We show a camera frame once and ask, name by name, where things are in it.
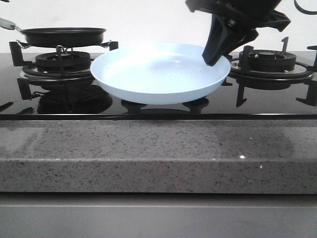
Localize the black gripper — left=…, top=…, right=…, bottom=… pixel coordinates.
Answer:
left=185, top=0, right=291, bottom=66

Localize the light blue plate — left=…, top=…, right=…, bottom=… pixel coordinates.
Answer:
left=90, top=43, right=231, bottom=105

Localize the black frying pan green handle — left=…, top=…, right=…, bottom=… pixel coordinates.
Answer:
left=0, top=18, right=106, bottom=48

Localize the black gas burner without pan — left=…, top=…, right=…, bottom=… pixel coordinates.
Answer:
left=227, top=37, right=317, bottom=107

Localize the black glass stove top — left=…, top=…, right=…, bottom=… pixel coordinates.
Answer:
left=0, top=54, right=317, bottom=120

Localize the black gas burner under pan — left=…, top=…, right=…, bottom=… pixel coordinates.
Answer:
left=9, top=40, right=119, bottom=85

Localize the grey cabinet front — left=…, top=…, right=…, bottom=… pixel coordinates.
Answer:
left=0, top=193, right=317, bottom=238

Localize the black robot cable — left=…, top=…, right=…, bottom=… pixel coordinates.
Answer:
left=294, top=0, right=317, bottom=15

